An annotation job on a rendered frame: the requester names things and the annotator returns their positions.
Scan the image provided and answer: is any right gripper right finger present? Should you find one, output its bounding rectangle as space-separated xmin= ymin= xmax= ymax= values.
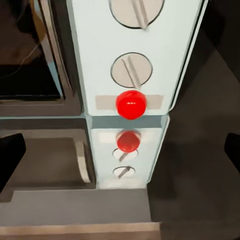
xmin=224 ymin=133 xmax=240 ymax=173

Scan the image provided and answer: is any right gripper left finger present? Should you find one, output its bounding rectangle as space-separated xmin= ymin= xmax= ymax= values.
xmin=0 ymin=133 xmax=26 ymax=193

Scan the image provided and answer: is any microwave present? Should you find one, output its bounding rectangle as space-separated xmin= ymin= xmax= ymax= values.
xmin=0 ymin=0 xmax=209 ymax=120

